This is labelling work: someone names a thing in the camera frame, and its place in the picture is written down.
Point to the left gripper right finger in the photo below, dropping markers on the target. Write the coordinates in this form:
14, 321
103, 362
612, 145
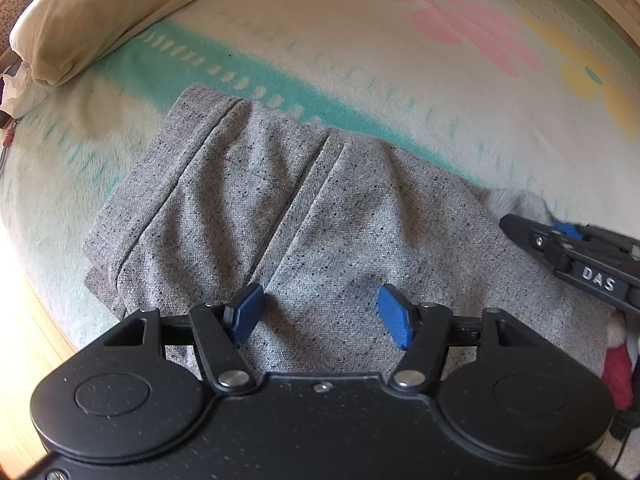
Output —
497, 383

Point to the grey speckled pants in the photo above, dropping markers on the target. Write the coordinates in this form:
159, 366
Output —
231, 192

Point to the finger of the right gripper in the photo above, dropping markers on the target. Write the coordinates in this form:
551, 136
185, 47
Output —
568, 230

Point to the floral bed blanket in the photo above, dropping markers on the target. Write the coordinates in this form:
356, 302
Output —
533, 94

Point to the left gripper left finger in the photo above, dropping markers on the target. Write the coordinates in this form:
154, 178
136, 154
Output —
143, 385

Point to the red sleeve forearm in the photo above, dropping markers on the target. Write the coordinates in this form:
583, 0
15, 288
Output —
617, 368

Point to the beige pillow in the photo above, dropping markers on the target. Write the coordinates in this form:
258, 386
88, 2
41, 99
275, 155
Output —
58, 39

